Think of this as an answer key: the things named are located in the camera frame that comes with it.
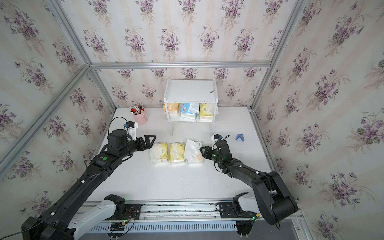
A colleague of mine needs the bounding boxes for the orange tissue pack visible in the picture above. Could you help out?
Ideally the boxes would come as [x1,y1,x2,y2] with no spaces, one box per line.
[163,103,180,115]

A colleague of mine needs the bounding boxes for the white tissue box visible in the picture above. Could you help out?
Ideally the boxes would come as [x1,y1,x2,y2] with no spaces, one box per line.
[185,140,203,164]

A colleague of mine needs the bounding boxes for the white two-tier shelf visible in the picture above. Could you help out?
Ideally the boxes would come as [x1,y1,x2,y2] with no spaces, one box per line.
[164,78,219,135]

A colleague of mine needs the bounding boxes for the yellow tissue pack lower shelf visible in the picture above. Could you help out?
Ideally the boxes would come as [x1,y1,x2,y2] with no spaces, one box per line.
[199,103,215,121]

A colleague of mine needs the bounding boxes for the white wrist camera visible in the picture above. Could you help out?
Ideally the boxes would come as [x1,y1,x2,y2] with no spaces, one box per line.
[124,121,139,141]
[212,134,223,149]

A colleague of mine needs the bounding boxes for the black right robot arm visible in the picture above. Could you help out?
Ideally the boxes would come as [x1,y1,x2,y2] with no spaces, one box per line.
[200,140,298,225]

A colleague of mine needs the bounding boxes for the red pens in cup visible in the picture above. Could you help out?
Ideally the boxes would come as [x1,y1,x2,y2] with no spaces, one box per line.
[131,101,145,115]

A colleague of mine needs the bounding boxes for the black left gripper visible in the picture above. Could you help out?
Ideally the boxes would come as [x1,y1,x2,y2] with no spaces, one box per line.
[116,134,156,160]

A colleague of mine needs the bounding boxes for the pink pen cup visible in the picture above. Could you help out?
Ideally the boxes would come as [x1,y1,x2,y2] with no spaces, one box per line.
[133,111,148,125]

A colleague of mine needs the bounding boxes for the blue tissue pack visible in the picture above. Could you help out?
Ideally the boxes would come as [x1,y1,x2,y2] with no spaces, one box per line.
[181,103,200,120]

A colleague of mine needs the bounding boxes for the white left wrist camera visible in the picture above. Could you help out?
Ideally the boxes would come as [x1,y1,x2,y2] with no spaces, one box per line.
[124,121,139,141]

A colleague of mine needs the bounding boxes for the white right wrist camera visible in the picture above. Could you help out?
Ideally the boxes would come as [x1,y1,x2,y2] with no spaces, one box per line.
[212,134,223,149]

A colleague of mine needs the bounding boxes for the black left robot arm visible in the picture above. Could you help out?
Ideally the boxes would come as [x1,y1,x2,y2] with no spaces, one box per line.
[22,129,156,240]

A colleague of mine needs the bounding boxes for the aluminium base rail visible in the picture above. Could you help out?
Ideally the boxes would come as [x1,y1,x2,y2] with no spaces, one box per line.
[74,197,304,235]

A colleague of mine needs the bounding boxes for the blue plastic clip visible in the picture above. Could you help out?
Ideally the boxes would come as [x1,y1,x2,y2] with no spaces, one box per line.
[236,134,245,142]

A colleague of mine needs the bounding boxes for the yellow green tissue pack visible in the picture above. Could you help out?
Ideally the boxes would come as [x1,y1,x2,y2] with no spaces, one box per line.
[150,142,169,164]

